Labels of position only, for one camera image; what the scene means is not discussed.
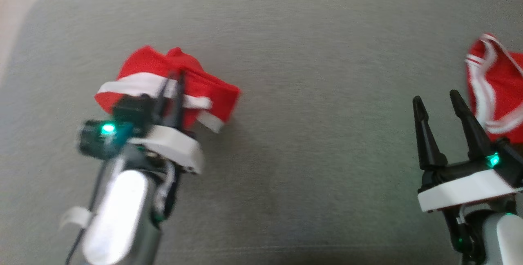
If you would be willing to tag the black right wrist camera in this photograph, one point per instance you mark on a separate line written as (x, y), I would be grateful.
(510, 163)

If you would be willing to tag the red shirt with white sleeves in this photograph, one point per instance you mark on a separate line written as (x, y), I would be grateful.
(506, 81)

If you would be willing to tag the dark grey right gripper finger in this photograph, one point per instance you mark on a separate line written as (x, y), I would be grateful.
(476, 142)
(431, 150)

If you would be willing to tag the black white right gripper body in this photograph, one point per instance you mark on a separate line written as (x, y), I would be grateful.
(461, 191)

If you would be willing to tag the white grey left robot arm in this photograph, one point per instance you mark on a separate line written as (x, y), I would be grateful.
(118, 216)

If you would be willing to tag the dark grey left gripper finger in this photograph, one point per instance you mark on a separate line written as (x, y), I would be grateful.
(179, 105)
(162, 105)

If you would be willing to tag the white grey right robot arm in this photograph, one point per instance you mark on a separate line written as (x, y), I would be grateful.
(502, 240)

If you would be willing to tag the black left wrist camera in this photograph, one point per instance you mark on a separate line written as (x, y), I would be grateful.
(96, 142)

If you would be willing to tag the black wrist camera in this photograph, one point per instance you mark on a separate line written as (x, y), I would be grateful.
(96, 142)
(510, 163)

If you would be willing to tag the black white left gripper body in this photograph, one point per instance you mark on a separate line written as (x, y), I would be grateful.
(175, 146)

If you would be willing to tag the red garment with white band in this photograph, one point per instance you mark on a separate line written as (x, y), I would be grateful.
(139, 63)

